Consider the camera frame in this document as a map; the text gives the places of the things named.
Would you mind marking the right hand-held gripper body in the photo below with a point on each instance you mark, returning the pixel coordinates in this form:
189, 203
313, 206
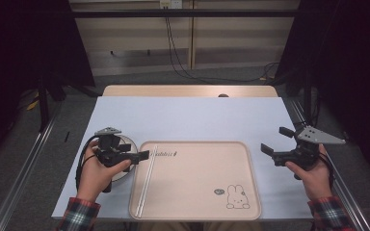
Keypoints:
305, 154

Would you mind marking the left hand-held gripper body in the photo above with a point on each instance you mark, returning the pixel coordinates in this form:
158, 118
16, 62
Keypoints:
112, 154

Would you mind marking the white plate with dark rim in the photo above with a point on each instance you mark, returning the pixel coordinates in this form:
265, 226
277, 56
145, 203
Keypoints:
122, 175

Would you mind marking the white chopstick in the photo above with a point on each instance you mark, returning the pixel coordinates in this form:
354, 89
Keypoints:
144, 184

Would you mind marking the pink tray with rabbit print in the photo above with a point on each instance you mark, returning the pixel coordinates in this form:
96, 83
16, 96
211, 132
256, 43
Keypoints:
199, 179

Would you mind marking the person's right hand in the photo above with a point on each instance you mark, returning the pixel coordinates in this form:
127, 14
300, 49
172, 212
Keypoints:
316, 181

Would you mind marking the person's left hand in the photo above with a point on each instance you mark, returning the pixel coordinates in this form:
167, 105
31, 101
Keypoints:
91, 176

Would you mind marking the black metal stand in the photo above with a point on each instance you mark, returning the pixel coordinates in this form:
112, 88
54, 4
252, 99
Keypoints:
307, 96
43, 106

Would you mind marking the small black stick on floor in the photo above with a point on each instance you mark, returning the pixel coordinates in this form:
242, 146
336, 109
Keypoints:
66, 136

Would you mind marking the white table cover sheet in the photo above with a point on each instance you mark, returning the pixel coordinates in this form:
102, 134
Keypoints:
189, 118

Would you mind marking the dark table grommet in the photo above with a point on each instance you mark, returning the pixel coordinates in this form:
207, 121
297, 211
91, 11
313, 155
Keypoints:
223, 95

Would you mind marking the black curtain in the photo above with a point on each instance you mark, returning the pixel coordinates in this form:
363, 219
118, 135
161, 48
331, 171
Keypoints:
29, 41
350, 64

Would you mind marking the yellow tape strip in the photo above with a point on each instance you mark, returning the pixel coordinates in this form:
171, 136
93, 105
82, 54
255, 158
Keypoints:
32, 104

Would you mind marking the aluminium floor rail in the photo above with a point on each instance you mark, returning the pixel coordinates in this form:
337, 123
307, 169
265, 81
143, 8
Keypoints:
22, 170
350, 199

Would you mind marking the wooden vertical post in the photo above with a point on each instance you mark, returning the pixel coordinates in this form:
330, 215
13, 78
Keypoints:
191, 38

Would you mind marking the black horizontal frame bar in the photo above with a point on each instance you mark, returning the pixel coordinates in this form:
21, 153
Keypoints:
186, 13

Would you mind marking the white wall socket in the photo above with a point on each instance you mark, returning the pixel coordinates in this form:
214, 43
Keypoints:
171, 4

